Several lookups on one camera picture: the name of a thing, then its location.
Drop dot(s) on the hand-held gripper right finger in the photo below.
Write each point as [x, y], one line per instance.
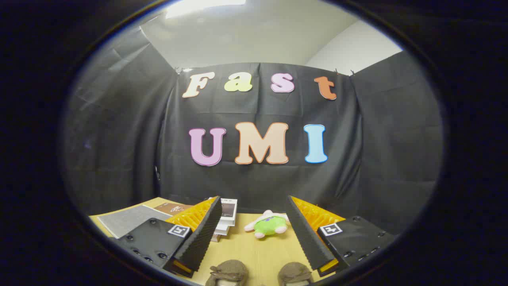
[305, 238]

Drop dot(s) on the green and pink plush toy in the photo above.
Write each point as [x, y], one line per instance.
[268, 226]

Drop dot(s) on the white book with portrait cover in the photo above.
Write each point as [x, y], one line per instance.
[228, 210]

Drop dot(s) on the black backdrop cloth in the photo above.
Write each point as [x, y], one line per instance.
[258, 182]

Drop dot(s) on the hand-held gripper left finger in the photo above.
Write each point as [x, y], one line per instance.
[204, 234]

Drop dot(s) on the plain white book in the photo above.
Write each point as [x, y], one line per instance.
[224, 228]

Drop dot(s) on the brown fuzzy shoe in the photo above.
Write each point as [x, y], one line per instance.
[295, 272]
[228, 270]

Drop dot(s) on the grey fabric storage box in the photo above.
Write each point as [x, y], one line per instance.
[127, 220]

